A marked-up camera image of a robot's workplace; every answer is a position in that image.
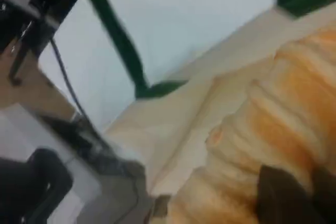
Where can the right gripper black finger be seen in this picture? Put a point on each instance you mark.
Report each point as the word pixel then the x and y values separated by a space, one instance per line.
pixel 281 197

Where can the long ridged bread loaf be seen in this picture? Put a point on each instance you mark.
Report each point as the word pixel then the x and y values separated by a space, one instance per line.
pixel 275 103

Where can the black chair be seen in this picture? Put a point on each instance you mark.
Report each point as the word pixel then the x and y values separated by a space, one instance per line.
pixel 34 182

